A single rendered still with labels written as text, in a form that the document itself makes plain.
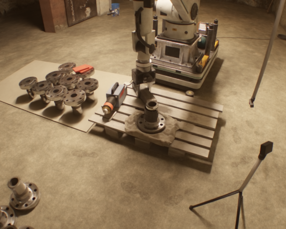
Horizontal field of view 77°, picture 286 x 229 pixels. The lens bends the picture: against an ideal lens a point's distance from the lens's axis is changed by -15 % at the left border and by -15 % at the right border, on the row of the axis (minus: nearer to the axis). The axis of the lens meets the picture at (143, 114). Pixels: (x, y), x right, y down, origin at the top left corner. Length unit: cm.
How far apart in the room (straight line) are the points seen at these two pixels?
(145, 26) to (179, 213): 158
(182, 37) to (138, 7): 98
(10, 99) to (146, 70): 198
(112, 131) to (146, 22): 107
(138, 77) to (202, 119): 77
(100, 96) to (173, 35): 120
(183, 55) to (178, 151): 134
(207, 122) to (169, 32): 126
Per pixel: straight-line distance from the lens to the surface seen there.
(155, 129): 188
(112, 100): 211
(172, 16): 260
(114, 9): 679
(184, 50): 270
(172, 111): 218
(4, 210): 189
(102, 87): 284
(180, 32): 270
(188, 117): 214
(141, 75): 214
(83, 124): 230
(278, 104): 314
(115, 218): 162
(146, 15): 192
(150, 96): 222
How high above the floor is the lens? 149
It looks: 39 degrees down
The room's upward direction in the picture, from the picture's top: straight up
